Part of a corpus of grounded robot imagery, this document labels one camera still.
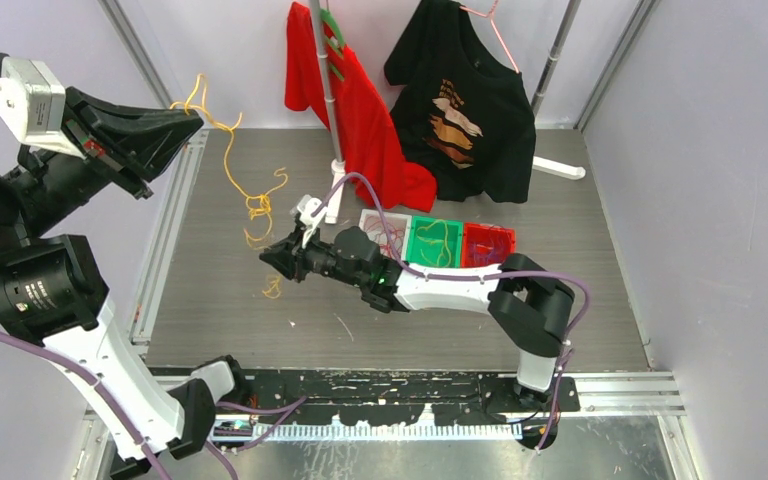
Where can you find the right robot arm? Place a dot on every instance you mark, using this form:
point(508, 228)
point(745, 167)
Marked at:
point(531, 308)

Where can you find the green plastic bin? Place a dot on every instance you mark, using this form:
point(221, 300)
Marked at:
point(435, 242)

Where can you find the metal clothes rack pole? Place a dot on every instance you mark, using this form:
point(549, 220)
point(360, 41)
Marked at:
point(321, 48)

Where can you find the red t-shirt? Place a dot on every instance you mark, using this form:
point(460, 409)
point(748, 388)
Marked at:
point(368, 138)

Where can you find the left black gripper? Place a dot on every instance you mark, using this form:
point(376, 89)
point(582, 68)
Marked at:
point(125, 141)

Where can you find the black printed t-shirt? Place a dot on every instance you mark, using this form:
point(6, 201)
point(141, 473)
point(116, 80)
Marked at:
point(460, 114)

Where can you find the white plastic bin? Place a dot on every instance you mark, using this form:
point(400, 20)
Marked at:
point(391, 231)

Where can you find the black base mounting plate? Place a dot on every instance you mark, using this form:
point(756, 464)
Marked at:
point(385, 398)

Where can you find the right metal rack pole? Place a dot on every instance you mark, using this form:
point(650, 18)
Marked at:
point(554, 54)

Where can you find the green clothes hanger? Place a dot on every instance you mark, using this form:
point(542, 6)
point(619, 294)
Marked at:
point(334, 41)

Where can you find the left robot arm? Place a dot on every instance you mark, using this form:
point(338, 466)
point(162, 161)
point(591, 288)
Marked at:
point(54, 302)

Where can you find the pink clothes hanger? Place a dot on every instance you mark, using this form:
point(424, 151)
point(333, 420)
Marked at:
point(490, 16)

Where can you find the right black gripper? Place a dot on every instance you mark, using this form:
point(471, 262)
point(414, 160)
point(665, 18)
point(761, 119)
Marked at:
point(289, 258)

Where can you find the red plastic bin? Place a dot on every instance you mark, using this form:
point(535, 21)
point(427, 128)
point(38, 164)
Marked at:
point(484, 245)

